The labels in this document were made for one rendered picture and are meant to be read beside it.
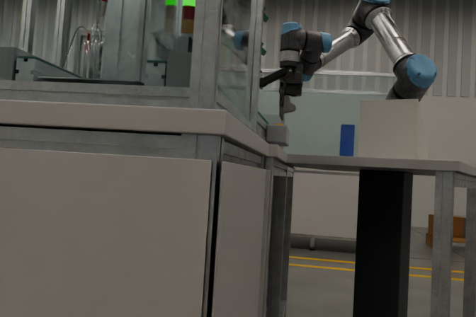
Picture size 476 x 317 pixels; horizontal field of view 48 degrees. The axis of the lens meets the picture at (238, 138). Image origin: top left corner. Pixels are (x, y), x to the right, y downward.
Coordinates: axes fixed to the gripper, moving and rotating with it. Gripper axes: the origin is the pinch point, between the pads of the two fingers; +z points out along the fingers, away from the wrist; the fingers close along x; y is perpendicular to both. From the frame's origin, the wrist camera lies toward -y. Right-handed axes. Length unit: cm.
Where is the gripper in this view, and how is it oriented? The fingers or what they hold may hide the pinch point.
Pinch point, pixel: (280, 117)
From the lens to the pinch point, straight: 199.1
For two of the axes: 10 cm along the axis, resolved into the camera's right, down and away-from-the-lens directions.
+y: 9.9, 0.5, -1.4
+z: -0.6, 10.0, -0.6
